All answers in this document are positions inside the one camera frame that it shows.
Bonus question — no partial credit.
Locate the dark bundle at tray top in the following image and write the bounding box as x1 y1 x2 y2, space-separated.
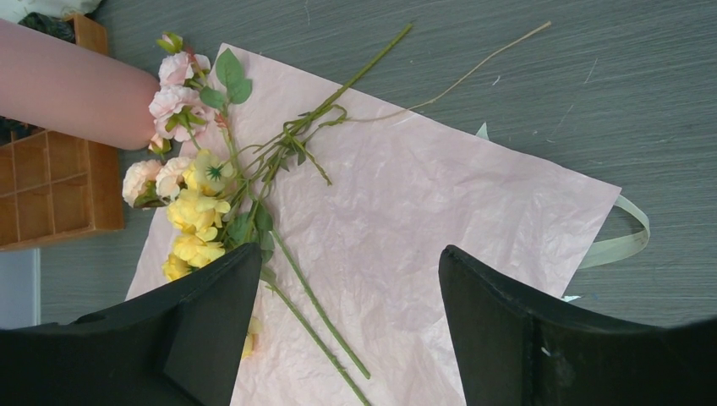
18 12 75 44

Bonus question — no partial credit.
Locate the orange compartment tray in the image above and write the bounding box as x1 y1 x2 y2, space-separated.
0 14 125 252

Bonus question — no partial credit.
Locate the small bud thin stem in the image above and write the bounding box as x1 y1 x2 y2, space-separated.
347 20 553 123

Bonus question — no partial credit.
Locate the pink rose stem upper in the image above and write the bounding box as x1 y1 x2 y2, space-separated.
148 32 298 284

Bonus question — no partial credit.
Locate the pink cylindrical vase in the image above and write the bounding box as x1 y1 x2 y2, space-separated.
1 20 159 150

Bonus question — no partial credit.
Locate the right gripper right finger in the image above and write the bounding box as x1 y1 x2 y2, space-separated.
438 245 716 405

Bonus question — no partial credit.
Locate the cream patterned cloth bag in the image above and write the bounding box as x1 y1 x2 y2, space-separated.
1 0 101 23

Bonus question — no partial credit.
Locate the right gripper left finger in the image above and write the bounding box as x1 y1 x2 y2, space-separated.
1 243 262 405

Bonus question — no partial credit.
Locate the purple and pink wrapping paper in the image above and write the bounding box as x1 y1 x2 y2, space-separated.
217 43 621 405

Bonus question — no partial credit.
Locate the cream printed ribbon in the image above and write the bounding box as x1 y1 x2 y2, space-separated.
474 122 652 304

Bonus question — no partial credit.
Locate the peach rose stem lower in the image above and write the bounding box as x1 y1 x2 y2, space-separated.
122 160 370 405

